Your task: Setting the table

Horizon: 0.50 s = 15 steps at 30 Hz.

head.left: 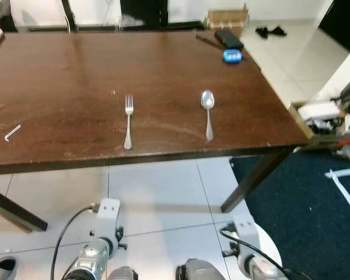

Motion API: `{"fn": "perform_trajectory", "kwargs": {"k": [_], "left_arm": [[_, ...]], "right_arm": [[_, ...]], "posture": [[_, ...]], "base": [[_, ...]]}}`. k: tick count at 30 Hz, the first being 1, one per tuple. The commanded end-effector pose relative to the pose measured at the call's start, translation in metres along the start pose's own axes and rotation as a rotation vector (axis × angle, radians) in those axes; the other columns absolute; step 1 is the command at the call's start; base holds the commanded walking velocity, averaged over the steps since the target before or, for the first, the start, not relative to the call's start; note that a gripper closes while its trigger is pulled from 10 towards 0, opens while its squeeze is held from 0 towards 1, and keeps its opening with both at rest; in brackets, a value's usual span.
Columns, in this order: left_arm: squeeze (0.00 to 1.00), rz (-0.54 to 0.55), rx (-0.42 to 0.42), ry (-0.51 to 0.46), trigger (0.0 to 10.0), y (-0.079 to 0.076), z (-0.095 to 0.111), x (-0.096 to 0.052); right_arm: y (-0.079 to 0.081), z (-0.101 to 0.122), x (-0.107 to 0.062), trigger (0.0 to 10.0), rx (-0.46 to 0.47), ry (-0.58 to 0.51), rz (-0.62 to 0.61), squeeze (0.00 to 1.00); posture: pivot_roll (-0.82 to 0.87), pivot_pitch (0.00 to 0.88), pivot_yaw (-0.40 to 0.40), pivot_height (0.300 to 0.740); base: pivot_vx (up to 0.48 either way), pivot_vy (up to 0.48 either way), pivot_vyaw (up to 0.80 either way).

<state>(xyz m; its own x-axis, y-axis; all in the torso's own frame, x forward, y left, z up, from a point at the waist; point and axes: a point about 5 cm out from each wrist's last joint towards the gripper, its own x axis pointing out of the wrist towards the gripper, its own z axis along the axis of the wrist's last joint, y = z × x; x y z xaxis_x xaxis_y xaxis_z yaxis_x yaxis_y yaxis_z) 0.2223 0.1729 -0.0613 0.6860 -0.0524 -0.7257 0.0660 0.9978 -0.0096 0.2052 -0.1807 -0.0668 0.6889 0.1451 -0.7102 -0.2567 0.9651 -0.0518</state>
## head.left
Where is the silver robot leg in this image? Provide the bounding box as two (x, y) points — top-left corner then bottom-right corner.
(107, 266), (139, 280)
(175, 258), (226, 280)

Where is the dark brown wooden table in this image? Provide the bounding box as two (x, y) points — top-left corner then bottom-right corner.
(0, 29), (313, 233)

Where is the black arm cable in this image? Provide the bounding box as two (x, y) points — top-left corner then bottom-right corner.
(219, 225), (295, 280)
(50, 203), (101, 280)

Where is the thin black stick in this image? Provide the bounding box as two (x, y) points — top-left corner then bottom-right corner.
(195, 34), (222, 50)

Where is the silver robot right leg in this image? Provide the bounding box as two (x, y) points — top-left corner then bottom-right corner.
(175, 258), (226, 280)

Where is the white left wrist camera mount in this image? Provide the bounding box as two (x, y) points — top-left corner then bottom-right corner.
(96, 198), (121, 240)

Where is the silver robot left leg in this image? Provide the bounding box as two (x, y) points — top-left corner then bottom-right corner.
(107, 266), (139, 280)

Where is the dark door panel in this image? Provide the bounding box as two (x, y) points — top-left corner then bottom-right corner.
(318, 0), (350, 52)

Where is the cardboard box full of items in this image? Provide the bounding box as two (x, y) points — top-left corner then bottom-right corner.
(290, 100), (350, 149)

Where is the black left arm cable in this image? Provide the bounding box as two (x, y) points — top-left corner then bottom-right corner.
(50, 203), (101, 280)

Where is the white allen key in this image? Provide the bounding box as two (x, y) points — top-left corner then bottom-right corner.
(5, 124), (22, 142)

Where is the silver fork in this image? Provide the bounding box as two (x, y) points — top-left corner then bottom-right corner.
(124, 94), (134, 151)

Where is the dark blue carpet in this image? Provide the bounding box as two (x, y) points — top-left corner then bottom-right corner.
(230, 149), (350, 280)

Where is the white chair black frame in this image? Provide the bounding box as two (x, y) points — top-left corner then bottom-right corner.
(67, 0), (122, 31)
(9, 0), (68, 33)

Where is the small open cardboard box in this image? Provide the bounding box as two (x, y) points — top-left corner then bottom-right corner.
(205, 5), (250, 31)

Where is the white flat box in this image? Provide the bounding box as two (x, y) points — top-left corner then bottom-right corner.
(299, 102), (341, 122)

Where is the black footwear pile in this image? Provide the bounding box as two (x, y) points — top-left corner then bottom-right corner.
(255, 25), (288, 39)

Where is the black cabinet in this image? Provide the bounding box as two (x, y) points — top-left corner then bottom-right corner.
(120, 0), (169, 31)

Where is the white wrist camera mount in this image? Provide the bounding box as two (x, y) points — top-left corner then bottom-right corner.
(230, 216), (258, 257)
(96, 198), (121, 240)

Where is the silver spoon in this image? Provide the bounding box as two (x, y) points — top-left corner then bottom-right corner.
(200, 90), (215, 142)

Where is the dark grey rounded object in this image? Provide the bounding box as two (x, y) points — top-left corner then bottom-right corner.
(0, 255), (18, 280)

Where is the black oblong case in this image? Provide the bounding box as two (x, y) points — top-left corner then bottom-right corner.
(215, 29), (244, 50)

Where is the white floor tape line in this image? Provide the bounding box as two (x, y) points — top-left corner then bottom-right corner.
(325, 166), (350, 222)

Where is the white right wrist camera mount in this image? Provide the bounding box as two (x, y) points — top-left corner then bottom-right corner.
(230, 216), (258, 257)

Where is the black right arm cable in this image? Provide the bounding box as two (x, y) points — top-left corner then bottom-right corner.
(219, 225), (295, 280)

